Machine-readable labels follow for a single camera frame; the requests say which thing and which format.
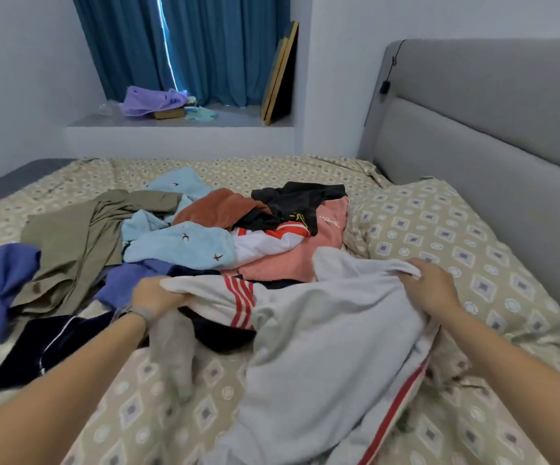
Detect teal small item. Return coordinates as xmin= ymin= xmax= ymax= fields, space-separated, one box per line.
xmin=185 ymin=105 xmax=219 ymax=122

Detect light blue fleece garment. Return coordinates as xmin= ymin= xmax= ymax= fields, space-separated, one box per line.
xmin=122 ymin=166 xmax=310 ymax=270

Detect person's right hand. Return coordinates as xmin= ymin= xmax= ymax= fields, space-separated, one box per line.
xmin=398 ymin=258 xmax=463 ymax=320

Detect person's right forearm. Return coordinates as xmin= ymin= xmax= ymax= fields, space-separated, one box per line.
xmin=439 ymin=305 xmax=560 ymax=465

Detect black garment yellow print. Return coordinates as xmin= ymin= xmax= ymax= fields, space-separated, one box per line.
xmin=233 ymin=181 xmax=347 ymax=236

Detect olive green trousers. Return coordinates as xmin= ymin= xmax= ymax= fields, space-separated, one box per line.
xmin=11 ymin=189 xmax=182 ymax=318

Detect person's left forearm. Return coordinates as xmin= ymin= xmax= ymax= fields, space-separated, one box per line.
xmin=0 ymin=313 xmax=150 ymax=465

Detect pink shirt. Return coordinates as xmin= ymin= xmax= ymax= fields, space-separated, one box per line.
xmin=233 ymin=195 xmax=350 ymax=284

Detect black cable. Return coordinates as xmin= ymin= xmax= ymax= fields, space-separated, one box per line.
xmin=379 ymin=40 xmax=405 ymax=96

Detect grey upholstered headboard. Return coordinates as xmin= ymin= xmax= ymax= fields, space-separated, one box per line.
xmin=357 ymin=38 xmax=560 ymax=384

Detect white red-striped zip jacket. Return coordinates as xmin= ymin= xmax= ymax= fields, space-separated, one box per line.
xmin=149 ymin=247 xmax=441 ymax=465

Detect navy velvet garment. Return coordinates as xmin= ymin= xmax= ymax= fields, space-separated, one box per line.
xmin=0 ymin=266 xmax=257 ymax=390

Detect rust brown garment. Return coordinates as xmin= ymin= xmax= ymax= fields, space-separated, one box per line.
xmin=173 ymin=187 xmax=271 ymax=231

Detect leaning wooden picture frames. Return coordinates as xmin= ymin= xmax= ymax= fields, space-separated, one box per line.
xmin=260 ymin=20 xmax=300 ymax=127

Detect blue curtain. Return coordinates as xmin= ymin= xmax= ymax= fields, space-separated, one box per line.
xmin=71 ymin=0 xmax=293 ymax=107

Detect purple cloth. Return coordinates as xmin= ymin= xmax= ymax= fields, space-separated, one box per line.
xmin=120 ymin=86 xmax=192 ymax=118

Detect patterned beige pillow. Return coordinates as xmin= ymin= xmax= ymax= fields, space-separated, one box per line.
xmin=342 ymin=179 xmax=560 ymax=384

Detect person's left hand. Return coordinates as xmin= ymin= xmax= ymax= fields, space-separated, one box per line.
xmin=129 ymin=276 xmax=196 ymax=320

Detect bed with patterned beige sheet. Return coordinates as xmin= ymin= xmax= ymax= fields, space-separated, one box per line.
xmin=0 ymin=38 xmax=560 ymax=465

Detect grey band wristwatch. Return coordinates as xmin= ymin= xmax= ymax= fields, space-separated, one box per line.
xmin=115 ymin=305 xmax=157 ymax=330

